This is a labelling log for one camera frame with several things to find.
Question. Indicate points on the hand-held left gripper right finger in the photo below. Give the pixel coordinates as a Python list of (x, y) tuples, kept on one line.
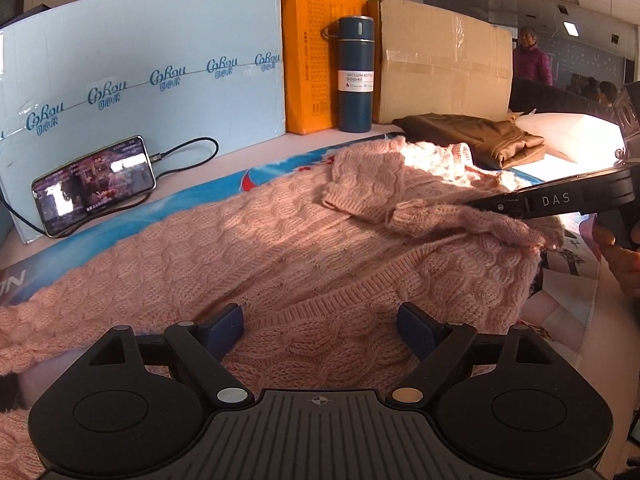
[(418, 329)]

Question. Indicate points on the person's right hand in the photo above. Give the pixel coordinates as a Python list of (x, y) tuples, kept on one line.
[(625, 267)]

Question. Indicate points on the brown taped cardboard box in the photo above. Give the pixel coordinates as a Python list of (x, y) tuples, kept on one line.
[(440, 60)]

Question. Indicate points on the rectangular ceiling light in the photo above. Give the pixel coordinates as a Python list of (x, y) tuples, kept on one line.
[(570, 28)]

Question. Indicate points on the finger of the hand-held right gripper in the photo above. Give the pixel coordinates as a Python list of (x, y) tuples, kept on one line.
[(545, 201)]

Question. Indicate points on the orange cardboard box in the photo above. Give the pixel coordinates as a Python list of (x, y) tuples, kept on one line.
[(306, 60)]

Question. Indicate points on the black smartphone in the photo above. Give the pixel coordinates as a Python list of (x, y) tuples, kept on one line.
[(95, 181)]

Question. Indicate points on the dark blue vacuum bottle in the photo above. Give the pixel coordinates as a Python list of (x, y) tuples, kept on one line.
[(356, 55)]

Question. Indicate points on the brown folded garment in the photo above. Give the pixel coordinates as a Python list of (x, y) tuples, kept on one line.
[(480, 135)]

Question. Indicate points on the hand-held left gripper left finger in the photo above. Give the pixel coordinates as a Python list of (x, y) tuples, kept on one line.
[(226, 329)]

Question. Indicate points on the light blue printed board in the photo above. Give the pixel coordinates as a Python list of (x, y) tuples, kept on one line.
[(150, 35)]

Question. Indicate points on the white cushion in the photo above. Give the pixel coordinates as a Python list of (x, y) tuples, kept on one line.
[(570, 132)]

